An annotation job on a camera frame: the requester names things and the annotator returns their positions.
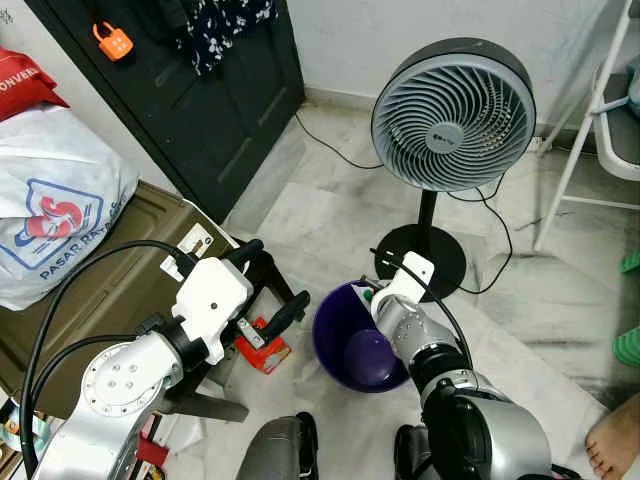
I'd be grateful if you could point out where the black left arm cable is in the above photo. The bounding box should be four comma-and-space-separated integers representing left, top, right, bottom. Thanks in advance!
20, 240, 199, 471

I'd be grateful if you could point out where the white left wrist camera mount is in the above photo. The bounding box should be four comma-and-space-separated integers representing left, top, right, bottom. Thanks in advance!
172, 257, 254, 367

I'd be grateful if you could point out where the olive storage box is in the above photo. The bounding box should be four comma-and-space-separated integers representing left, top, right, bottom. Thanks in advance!
0, 180, 246, 421

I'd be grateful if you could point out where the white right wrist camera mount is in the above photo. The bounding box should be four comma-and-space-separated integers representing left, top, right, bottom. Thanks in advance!
385, 250, 437, 303

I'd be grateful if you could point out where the red packet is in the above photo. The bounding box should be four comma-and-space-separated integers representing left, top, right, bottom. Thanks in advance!
235, 318, 293, 375

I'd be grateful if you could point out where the black wooden door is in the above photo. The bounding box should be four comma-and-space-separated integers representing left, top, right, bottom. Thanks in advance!
25, 0, 307, 226

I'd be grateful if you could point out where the pale blue item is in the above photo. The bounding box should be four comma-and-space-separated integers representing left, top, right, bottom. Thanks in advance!
624, 58, 640, 113

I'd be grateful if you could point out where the person's bare foot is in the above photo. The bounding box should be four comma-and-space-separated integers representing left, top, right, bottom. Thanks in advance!
583, 395, 640, 480

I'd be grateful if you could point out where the black low stool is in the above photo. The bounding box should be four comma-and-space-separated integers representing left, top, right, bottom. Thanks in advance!
165, 240, 313, 423

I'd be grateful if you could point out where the white printed plastic bag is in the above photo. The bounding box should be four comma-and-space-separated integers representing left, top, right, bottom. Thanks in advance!
0, 105, 140, 312

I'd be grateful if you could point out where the purple plastic bucket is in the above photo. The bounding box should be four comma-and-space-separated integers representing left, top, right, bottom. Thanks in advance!
311, 280, 414, 394

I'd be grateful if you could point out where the silver robot leg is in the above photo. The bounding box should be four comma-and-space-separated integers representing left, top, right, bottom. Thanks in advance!
235, 413, 321, 480
393, 425, 441, 480

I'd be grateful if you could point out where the black fan power cable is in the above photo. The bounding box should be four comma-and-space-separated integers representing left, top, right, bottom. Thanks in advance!
293, 108, 516, 296

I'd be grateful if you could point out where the silver right robot leg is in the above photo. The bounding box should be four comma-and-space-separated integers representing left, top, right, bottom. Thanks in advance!
393, 425, 441, 480

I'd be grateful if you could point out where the red printed bag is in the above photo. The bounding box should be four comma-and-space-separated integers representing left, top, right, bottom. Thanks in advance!
0, 47, 70, 123

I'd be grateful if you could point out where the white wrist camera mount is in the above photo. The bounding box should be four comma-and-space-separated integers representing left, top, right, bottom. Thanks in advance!
385, 250, 437, 303
172, 257, 254, 367

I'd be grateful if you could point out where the white folding chair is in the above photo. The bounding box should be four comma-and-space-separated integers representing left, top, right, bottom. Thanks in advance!
533, 0, 640, 251

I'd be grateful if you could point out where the grey standing fan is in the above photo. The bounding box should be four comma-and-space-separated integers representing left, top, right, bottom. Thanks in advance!
370, 37, 537, 303

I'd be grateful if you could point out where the silver left robot leg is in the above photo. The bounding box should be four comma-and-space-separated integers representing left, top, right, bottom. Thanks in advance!
235, 413, 321, 480

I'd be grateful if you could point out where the dark floral garment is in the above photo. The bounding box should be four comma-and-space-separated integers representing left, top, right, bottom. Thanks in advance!
175, 0, 281, 77

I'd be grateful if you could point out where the orange padlock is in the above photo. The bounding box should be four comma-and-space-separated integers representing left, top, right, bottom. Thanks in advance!
93, 22, 135, 62

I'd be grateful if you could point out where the small red item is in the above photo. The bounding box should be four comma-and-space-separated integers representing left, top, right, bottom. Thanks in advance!
135, 432, 173, 471

